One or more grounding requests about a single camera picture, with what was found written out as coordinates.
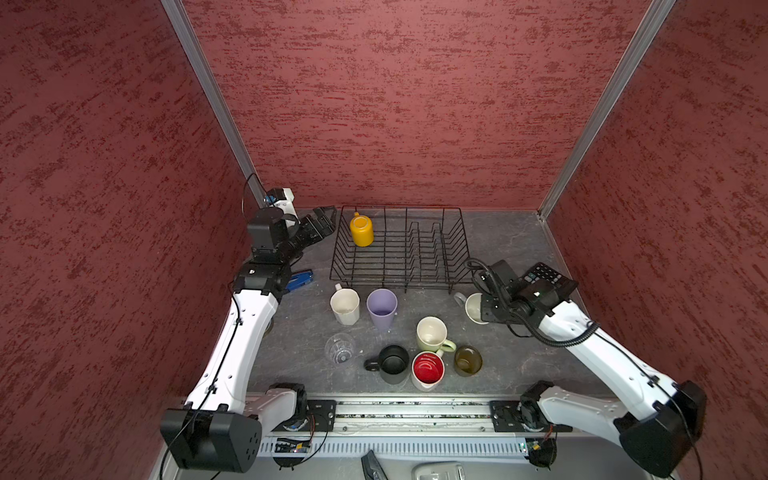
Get clear glass cup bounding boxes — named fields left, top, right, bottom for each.
left=325, top=333, right=357, bottom=365

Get olive green glass cup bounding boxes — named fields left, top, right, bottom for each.
left=453, top=345, right=483, bottom=377

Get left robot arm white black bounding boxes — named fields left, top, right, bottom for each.
left=160, top=206, right=337, bottom=474

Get grey device at bottom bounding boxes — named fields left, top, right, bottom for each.
left=412, top=462, right=467, bottom=480

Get grey white mug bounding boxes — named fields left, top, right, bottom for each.
left=453, top=292, right=487, bottom=325

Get blue black tool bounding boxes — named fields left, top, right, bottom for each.
left=286, top=269, right=314, bottom=292

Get black mug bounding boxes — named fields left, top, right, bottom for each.
left=363, top=345, right=410, bottom=385

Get black object at bottom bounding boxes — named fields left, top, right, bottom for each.
left=361, top=450, right=388, bottom=480

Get red inside white mug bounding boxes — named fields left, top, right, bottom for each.
left=411, top=351, right=445, bottom=392

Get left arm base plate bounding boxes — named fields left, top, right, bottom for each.
left=272, top=399, right=338, bottom=434

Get aluminium rail frame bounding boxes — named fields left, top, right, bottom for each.
left=146, top=392, right=682, bottom=480

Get pale green mug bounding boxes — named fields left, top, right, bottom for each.
left=416, top=316, right=457, bottom=352

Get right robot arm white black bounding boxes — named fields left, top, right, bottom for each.
left=465, top=258, right=707, bottom=478

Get black calculator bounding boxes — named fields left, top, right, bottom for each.
left=523, top=262, right=578, bottom=298

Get black wire dish rack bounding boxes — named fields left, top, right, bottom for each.
left=330, top=205, right=471, bottom=292

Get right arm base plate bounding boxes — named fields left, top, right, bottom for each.
left=489, top=399, right=573, bottom=434

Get cream white mug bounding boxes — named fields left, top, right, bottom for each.
left=330, top=283, right=360, bottom=326

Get yellow mug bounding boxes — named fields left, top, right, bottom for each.
left=349, top=211, right=374, bottom=248

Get lilac plastic cup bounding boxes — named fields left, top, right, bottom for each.
left=366, top=288, right=398, bottom=331

